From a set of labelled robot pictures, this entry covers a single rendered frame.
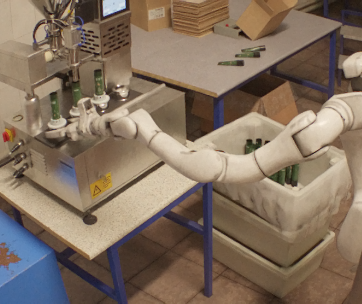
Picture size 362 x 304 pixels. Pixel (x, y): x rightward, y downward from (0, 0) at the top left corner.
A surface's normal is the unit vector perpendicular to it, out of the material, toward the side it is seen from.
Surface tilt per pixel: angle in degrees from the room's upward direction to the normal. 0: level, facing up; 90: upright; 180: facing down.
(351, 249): 90
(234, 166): 57
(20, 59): 90
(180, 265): 0
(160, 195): 0
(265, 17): 90
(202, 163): 62
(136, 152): 90
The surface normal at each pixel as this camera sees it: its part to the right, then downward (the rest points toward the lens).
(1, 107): 0.78, 0.31
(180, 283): -0.04, -0.85
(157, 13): 0.53, 0.43
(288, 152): -0.37, 0.31
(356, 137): -0.29, 0.77
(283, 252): -0.73, 0.47
